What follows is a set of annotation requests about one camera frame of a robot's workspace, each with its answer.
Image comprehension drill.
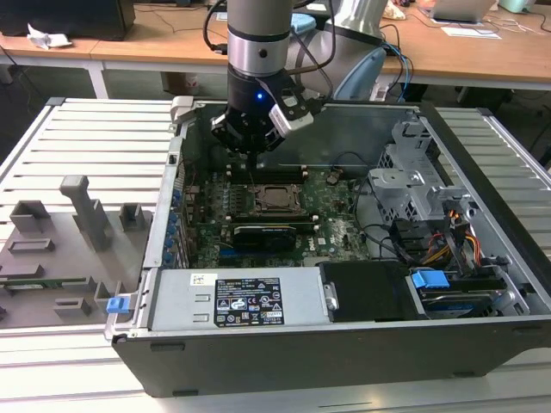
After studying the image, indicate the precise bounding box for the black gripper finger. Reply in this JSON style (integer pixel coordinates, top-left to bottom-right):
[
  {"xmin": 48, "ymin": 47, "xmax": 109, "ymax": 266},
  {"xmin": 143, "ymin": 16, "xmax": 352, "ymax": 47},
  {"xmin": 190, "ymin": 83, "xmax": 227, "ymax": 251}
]
[
  {"xmin": 209, "ymin": 112, "xmax": 255, "ymax": 171},
  {"xmin": 253, "ymin": 127, "xmax": 286, "ymax": 171}
]

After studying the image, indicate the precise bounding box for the black RAM slot row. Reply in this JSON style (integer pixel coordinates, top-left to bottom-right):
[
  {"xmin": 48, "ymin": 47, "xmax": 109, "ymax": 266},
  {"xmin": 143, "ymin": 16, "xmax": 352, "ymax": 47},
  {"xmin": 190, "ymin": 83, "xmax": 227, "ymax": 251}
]
[
  {"xmin": 232, "ymin": 213, "xmax": 320, "ymax": 234},
  {"xmin": 226, "ymin": 162, "xmax": 308, "ymax": 185}
]

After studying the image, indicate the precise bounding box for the brown cardboard box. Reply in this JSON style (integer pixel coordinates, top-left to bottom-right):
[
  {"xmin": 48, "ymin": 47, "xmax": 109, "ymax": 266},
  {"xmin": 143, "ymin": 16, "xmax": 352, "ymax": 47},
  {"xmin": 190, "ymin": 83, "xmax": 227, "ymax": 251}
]
[{"xmin": 162, "ymin": 71, "xmax": 201, "ymax": 96}]

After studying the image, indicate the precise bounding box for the black graphics card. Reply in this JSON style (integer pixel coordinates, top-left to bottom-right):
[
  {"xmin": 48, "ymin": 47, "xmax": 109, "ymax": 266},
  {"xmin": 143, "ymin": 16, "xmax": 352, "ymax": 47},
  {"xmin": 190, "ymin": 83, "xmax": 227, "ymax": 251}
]
[{"xmin": 232, "ymin": 223, "xmax": 298, "ymax": 254}]

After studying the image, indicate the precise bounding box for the green motherboard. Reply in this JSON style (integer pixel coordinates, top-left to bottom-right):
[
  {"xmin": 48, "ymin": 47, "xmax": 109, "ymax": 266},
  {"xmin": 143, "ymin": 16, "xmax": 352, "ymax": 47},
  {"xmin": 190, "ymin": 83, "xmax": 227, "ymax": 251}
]
[{"xmin": 184, "ymin": 167, "xmax": 372, "ymax": 268}]

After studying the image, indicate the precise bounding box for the silver metal drive cage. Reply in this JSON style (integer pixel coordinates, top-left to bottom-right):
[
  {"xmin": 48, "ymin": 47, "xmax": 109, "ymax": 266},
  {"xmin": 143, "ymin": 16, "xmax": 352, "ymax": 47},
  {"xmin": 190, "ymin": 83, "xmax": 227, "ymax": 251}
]
[{"xmin": 368, "ymin": 118, "xmax": 480, "ymax": 225}]

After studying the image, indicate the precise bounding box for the beige crumpled object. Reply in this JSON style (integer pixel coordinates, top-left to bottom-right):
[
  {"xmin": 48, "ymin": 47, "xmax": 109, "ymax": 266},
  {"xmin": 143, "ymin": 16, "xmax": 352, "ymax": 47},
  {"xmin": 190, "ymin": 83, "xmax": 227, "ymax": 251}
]
[{"xmin": 381, "ymin": 0, "xmax": 408, "ymax": 21}]

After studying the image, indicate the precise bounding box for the grey power supply unit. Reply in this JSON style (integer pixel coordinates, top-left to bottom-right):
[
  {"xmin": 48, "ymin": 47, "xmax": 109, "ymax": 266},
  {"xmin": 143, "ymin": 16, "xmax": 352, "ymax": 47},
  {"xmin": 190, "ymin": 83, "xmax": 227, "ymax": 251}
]
[{"xmin": 148, "ymin": 268, "xmax": 333, "ymax": 332}]

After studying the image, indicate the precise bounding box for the black plastic shroud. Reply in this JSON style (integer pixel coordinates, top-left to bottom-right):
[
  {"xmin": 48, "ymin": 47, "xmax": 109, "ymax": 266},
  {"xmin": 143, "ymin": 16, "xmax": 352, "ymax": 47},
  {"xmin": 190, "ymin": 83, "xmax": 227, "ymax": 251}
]
[{"xmin": 320, "ymin": 261, "xmax": 428, "ymax": 324}]

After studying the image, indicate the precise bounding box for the black computer box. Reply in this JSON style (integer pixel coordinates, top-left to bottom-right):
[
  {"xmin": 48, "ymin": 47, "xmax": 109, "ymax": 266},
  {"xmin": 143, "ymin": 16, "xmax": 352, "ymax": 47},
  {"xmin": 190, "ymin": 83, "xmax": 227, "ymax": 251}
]
[{"xmin": 0, "ymin": 0, "xmax": 137, "ymax": 42}]

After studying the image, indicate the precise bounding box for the crumpled white paper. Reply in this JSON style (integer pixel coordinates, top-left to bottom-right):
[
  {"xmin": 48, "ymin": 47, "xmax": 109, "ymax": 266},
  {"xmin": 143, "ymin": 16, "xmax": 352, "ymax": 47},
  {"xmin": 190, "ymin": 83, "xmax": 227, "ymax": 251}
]
[{"xmin": 26, "ymin": 23, "xmax": 73, "ymax": 51}]

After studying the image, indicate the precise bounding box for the grey parts rack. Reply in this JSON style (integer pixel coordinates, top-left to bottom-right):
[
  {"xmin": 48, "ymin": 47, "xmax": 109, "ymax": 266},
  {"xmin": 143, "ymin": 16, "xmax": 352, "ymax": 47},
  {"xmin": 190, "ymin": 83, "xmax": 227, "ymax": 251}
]
[{"xmin": 0, "ymin": 174, "xmax": 154, "ymax": 330}]

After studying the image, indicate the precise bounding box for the blue case latch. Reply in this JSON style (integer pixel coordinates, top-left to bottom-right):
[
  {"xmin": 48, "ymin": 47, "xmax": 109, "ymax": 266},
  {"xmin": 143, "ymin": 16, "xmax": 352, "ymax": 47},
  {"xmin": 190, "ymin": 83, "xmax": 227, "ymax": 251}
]
[{"xmin": 105, "ymin": 296, "xmax": 131, "ymax": 316}]

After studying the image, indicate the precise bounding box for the hard disk in blue carrier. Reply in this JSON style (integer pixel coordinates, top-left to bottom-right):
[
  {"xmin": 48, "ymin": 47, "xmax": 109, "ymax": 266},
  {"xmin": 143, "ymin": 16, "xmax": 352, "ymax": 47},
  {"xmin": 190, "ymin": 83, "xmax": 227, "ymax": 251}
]
[{"xmin": 411, "ymin": 268, "xmax": 500, "ymax": 320}]

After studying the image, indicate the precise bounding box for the black open PC case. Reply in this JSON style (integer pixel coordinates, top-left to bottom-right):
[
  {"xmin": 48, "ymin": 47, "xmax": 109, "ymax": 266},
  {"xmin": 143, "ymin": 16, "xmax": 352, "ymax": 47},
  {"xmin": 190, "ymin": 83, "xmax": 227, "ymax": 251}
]
[{"xmin": 110, "ymin": 96, "xmax": 551, "ymax": 399}]

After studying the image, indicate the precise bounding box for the silver laptop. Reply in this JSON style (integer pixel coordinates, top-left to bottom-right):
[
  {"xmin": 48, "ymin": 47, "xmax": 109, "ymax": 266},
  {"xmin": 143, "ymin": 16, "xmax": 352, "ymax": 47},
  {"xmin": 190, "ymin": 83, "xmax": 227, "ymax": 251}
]
[{"xmin": 424, "ymin": 0, "xmax": 496, "ymax": 24}]

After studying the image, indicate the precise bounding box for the green RAM stick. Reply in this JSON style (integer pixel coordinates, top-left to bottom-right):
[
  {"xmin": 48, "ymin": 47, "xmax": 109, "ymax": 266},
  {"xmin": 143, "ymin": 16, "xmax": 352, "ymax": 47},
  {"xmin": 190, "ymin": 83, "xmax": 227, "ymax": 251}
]
[{"xmin": 0, "ymin": 277, "xmax": 88, "ymax": 288}]

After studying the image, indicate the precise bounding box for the mint green appliance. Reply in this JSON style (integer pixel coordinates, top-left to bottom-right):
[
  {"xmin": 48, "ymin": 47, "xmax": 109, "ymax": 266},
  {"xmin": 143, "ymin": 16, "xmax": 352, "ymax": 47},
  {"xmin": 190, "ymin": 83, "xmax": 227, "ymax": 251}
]
[{"xmin": 497, "ymin": 0, "xmax": 540, "ymax": 15}]

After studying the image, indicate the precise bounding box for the white wrist camera black mount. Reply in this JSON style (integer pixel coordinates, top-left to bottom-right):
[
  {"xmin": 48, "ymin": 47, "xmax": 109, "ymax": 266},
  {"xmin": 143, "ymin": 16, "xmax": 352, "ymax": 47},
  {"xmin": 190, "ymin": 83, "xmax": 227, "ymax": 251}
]
[{"xmin": 253, "ymin": 75, "xmax": 331, "ymax": 139}]

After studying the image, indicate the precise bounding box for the grey case latch handle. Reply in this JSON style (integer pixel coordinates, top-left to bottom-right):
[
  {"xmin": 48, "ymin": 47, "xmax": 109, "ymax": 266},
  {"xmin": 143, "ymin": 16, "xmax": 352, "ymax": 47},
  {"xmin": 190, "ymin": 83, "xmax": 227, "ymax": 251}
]
[{"xmin": 170, "ymin": 96, "xmax": 195, "ymax": 126}]

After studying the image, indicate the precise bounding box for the wooden desk white frame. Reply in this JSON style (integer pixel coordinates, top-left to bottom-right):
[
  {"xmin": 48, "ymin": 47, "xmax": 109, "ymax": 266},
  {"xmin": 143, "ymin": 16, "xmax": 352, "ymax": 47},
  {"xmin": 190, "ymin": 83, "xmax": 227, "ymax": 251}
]
[
  {"xmin": 0, "ymin": 33, "xmax": 108, "ymax": 101},
  {"xmin": 90, "ymin": 0, "xmax": 551, "ymax": 92}
]

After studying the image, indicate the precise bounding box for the blue cable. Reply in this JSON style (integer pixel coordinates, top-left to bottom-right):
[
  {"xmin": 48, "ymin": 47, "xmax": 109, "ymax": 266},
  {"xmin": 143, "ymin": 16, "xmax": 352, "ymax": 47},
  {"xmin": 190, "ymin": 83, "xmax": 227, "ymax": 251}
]
[{"xmin": 384, "ymin": 40, "xmax": 415, "ymax": 102}]

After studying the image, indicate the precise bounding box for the coloured power wire bundle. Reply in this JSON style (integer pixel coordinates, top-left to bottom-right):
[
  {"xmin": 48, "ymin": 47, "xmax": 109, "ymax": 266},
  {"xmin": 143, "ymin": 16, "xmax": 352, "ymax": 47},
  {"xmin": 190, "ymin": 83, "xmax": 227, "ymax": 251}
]
[{"xmin": 424, "ymin": 208, "xmax": 480, "ymax": 266}]

